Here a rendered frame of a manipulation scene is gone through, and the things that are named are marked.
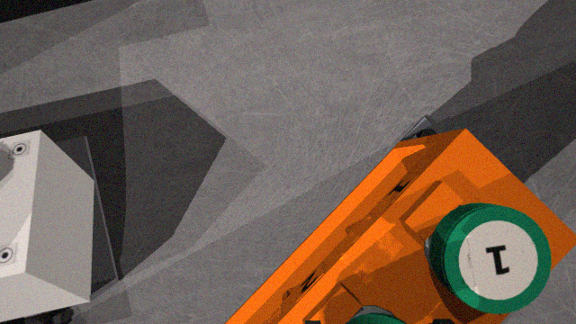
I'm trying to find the green screw cap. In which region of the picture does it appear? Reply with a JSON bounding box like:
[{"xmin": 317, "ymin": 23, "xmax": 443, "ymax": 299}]
[
  {"xmin": 429, "ymin": 202, "xmax": 552, "ymax": 314},
  {"xmin": 345, "ymin": 312, "xmax": 407, "ymax": 324}
]

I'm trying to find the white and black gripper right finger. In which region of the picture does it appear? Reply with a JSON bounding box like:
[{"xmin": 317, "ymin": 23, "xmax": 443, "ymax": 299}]
[{"xmin": 428, "ymin": 319, "xmax": 455, "ymax": 324}]

